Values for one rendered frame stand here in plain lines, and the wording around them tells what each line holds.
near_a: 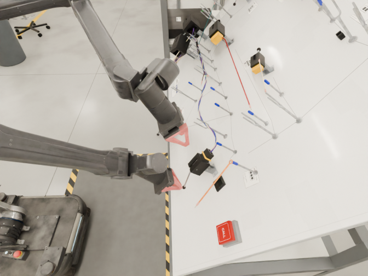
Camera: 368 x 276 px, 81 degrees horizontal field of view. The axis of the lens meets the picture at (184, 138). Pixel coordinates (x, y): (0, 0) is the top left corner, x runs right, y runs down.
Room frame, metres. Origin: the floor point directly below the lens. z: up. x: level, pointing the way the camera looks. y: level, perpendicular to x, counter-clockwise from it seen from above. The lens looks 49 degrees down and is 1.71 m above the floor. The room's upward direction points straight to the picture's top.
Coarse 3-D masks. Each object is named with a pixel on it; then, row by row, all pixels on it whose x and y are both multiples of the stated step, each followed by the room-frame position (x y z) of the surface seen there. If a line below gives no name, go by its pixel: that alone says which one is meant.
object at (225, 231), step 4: (228, 220) 0.21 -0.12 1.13; (220, 224) 0.20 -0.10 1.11; (224, 224) 0.20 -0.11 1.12; (228, 224) 0.20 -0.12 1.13; (216, 228) 0.20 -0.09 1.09; (220, 228) 0.19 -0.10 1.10; (224, 228) 0.19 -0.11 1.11; (228, 228) 0.19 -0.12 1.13; (232, 228) 0.19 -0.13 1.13; (220, 232) 0.18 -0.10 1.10; (224, 232) 0.18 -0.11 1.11; (228, 232) 0.18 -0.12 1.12; (232, 232) 0.18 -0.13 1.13; (220, 236) 0.18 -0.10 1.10; (224, 236) 0.17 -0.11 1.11; (228, 236) 0.17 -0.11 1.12; (232, 236) 0.17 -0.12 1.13; (220, 240) 0.16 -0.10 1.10; (224, 240) 0.16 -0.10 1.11; (228, 240) 0.16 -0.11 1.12; (232, 240) 0.16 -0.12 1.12; (220, 244) 0.16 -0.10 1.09
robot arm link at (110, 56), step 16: (80, 0) 0.73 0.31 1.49; (80, 16) 0.67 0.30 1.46; (96, 16) 0.67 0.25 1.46; (96, 32) 0.60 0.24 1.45; (96, 48) 0.54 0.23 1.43; (112, 48) 0.54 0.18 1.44; (112, 64) 0.47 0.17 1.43; (128, 64) 0.47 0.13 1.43; (112, 80) 0.43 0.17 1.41; (128, 96) 0.43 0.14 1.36
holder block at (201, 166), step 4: (196, 156) 0.41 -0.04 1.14; (200, 156) 0.41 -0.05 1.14; (192, 160) 0.40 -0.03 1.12; (200, 160) 0.38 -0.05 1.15; (188, 164) 0.40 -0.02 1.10; (192, 164) 0.40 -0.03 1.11; (196, 164) 0.38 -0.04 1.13; (200, 164) 0.38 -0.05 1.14; (204, 164) 0.38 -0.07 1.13; (208, 164) 0.38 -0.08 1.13; (192, 168) 0.38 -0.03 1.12; (196, 168) 0.37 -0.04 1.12; (200, 168) 0.38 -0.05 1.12; (204, 168) 0.38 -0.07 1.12; (192, 172) 0.37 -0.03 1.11; (196, 172) 0.37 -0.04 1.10; (200, 172) 0.37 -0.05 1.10
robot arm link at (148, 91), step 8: (152, 72) 0.45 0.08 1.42; (144, 80) 0.43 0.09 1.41; (152, 80) 0.42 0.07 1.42; (160, 80) 0.44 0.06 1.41; (136, 88) 0.42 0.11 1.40; (144, 88) 0.40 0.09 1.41; (152, 88) 0.40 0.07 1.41; (160, 88) 0.43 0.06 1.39; (144, 96) 0.39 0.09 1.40; (152, 96) 0.39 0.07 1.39; (160, 96) 0.40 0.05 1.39; (144, 104) 0.40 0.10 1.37; (152, 104) 0.39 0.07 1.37
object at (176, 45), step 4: (180, 36) 1.13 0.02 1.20; (184, 36) 1.14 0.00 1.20; (176, 40) 1.13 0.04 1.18; (180, 40) 1.11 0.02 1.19; (184, 40) 1.12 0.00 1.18; (188, 40) 1.14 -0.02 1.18; (172, 44) 1.14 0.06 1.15; (176, 44) 1.09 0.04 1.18; (180, 44) 1.09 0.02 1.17; (184, 44) 1.11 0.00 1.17; (188, 44) 1.12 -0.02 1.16; (172, 48) 1.10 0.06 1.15; (176, 48) 1.07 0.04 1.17; (180, 48) 1.08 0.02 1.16; (184, 48) 1.09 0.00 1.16; (172, 52) 1.10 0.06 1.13; (176, 52) 1.12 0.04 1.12; (180, 52) 1.11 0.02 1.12; (184, 52) 1.08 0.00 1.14; (188, 52) 1.12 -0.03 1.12; (192, 52) 1.13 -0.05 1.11; (180, 56) 1.10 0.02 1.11; (192, 56) 1.13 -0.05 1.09; (196, 56) 1.12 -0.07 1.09
